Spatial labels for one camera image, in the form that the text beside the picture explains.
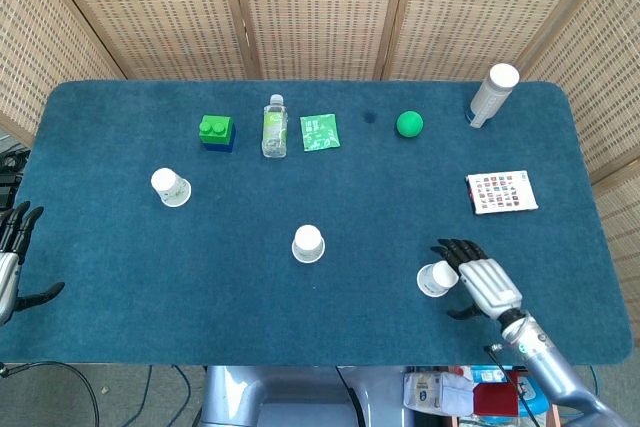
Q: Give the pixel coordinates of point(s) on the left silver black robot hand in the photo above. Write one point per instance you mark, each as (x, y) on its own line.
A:
(7, 272)

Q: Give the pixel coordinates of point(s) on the flag print card box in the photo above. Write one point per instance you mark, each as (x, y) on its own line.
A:
(502, 192)

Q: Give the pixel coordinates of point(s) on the blue carpet table mat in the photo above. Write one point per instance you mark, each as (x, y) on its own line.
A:
(250, 297)

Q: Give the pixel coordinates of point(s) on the green toy building brick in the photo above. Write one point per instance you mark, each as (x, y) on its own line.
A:
(214, 128)

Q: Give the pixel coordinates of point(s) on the green foil sachet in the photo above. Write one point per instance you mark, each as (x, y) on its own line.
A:
(320, 133)

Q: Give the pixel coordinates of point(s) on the white floral paper cup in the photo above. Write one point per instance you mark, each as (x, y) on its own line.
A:
(169, 187)
(431, 285)
(308, 243)

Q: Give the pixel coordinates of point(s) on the black equipment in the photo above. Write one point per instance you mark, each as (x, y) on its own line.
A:
(11, 174)

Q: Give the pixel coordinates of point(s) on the white cardboard box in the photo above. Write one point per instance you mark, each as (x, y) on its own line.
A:
(435, 393)

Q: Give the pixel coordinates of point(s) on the grey robot torso base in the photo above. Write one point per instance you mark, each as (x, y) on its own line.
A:
(280, 394)

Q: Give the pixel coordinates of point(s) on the white Starbucks tumbler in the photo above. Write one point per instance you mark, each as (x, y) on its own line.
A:
(492, 94)

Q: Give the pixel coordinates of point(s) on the blue plastic bin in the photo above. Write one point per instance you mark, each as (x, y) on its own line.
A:
(535, 399)

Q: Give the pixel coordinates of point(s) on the green ball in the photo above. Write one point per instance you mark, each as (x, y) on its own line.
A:
(410, 124)

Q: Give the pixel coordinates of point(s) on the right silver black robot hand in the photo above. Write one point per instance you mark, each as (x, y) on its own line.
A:
(487, 282)

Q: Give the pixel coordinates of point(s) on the red box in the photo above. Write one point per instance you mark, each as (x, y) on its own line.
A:
(495, 399)

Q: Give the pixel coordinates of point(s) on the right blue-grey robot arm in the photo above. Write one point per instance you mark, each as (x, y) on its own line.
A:
(555, 362)

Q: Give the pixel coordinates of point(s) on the woven bamboo folding screen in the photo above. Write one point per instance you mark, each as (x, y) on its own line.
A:
(320, 7)

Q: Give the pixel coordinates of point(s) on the clear plastic water bottle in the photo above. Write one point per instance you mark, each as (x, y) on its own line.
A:
(275, 127)

